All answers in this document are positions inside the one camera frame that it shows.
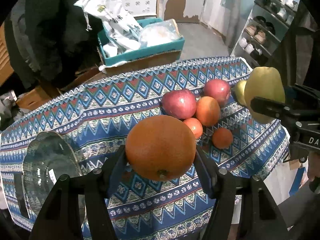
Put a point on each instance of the white printed rice bag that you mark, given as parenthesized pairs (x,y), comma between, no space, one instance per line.
(121,28)

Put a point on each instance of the brown cardboard box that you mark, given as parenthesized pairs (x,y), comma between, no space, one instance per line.
(140,64)

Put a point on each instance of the black phone on table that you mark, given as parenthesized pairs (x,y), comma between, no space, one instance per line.
(20,195)

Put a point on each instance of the black hanging coat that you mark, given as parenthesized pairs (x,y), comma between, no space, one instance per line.
(49,40)

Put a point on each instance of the person's right hand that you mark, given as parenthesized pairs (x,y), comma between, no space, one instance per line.
(313,171)

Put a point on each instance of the clear plastic bag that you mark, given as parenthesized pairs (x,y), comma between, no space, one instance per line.
(158,33)

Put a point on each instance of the large orange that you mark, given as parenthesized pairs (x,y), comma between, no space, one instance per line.
(160,148)

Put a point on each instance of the white patterned storage box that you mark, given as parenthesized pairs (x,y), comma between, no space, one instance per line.
(140,8)

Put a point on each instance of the small flat cardboard box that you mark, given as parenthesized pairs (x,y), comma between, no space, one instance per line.
(83,77)

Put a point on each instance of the wooden drawer box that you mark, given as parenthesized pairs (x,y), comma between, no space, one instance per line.
(37,97)

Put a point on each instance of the orange persimmon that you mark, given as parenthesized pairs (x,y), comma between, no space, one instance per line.
(208,111)

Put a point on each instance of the teal cardboard box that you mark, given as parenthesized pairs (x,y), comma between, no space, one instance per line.
(105,46)

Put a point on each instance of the wooden louvered wardrobe door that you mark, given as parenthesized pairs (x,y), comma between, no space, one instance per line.
(6,69)

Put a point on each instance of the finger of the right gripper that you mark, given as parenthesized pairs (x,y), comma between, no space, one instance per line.
(262,109)

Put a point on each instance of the dark red apple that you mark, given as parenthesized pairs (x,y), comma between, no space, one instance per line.
(180,104)

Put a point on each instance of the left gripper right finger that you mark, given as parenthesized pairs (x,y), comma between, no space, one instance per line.
(206,171)

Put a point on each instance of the small orange tangerine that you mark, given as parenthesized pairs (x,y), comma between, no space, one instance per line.
(222,138)

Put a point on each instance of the pile of grey clothes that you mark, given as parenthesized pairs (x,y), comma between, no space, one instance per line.
(10,111)

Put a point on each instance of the shoe rack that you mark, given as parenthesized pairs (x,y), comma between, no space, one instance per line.
(265,28)

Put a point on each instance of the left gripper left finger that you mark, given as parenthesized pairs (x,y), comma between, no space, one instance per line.
(115,168)

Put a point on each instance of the dark glass bowl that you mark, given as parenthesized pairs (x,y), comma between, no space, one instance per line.
(48,157)

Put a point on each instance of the patterned blue tablecloth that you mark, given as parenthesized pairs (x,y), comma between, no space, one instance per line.
(79,130)

